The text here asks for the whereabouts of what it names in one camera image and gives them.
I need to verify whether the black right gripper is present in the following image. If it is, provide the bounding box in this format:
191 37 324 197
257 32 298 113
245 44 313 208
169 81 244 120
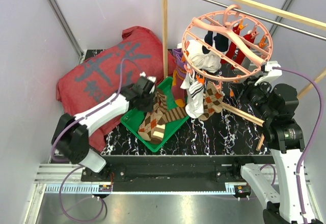
229 74 275 120

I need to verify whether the brown argyle sock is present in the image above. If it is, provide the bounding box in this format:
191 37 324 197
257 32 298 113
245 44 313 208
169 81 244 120
199 81 224 121
138 88 168 141

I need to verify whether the purple striped sock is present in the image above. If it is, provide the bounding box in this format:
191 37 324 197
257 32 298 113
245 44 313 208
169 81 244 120
171 48 187 107

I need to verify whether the pink round clip hanger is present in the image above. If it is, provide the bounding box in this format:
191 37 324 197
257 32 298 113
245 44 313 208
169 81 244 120
181 15 268 83

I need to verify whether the white black-striped sock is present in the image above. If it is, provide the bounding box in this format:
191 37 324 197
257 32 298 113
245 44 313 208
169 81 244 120
185 81 204 119

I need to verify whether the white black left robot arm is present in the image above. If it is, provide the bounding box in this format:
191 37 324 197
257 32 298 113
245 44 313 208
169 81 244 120
51 73 156 181

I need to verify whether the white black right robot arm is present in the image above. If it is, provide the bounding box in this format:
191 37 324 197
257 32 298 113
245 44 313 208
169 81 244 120
231 82 321 223

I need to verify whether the green plastic tray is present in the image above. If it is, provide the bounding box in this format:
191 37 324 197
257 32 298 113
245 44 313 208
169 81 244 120
120 77 189 153

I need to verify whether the brown striped sock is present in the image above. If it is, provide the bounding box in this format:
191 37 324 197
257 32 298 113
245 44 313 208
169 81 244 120
150 107 187 145

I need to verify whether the red printed cloth sack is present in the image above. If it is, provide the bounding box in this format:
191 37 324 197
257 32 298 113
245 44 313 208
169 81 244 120
56 25 176 153

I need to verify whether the red christmas sock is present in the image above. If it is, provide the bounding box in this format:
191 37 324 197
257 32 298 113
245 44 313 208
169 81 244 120
220 22 259 71

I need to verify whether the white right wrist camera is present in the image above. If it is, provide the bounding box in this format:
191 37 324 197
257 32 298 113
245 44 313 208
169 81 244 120
254 61 282 86

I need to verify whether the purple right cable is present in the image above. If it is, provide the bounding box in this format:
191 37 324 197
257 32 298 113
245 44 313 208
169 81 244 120
272 66 322 217

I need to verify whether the purple cable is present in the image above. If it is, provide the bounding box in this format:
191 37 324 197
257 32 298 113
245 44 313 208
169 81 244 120
272 66 322 217
50 58 143 221

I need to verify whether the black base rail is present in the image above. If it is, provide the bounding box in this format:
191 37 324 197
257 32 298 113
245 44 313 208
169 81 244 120
81 155 274 194

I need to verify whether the wooden drying rack frame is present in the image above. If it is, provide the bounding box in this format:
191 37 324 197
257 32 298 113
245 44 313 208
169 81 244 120
159 0 326 151

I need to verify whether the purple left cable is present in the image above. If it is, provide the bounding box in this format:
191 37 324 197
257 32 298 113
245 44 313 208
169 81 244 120
50 58 143 221

